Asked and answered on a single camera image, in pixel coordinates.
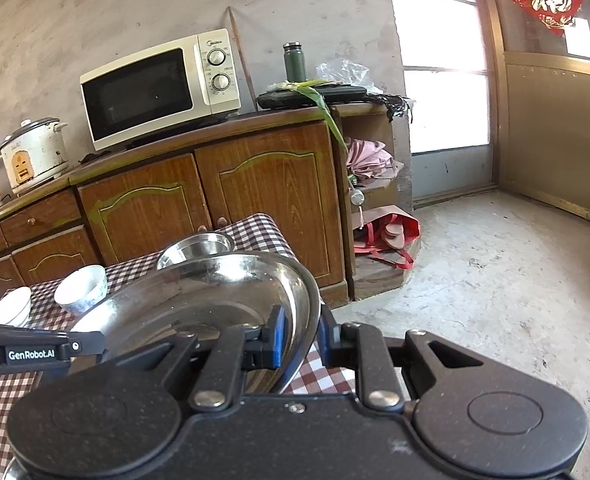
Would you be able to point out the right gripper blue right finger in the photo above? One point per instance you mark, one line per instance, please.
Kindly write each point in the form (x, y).
(373, 357)

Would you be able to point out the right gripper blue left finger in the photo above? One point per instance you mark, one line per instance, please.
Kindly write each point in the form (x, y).
(237, 351)

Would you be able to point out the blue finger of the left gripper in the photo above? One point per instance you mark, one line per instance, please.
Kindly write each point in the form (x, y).
(87, 344)

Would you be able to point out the small steel plate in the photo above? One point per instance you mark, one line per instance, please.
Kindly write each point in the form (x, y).
(206, 295)

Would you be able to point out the white shallow bowl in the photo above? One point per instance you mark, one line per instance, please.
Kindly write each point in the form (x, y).
(15, 307)

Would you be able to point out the blue white porcelain bowl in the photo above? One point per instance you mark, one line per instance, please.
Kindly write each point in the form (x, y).
(83, 289)

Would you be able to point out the steel bowl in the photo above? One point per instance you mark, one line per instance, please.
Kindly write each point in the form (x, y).
(199, 245)

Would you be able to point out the red bag on floor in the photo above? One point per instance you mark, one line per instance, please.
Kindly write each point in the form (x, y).
(385, 234)

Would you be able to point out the brown wooden kitchen cabinet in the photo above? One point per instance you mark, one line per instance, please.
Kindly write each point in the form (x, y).
(130, 204)

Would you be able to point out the pink folded umbrella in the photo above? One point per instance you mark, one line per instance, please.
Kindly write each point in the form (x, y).
(369, 161)

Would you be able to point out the white rice cooker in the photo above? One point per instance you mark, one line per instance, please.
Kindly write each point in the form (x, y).
(34, 154)

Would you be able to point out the black tray on counter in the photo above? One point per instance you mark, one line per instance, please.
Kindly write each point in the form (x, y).
(330, 94)

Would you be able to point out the green onion stalk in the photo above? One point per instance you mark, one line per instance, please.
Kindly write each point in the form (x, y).
(325, 110)

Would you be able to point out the cream microwave oven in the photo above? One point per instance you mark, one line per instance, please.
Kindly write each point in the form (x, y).
(162, 87)

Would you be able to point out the clear plastic bag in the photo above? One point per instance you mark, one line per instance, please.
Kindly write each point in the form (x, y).
(345, 71)

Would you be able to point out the green thermos bottle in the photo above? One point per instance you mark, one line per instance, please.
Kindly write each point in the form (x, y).
(294, 62)

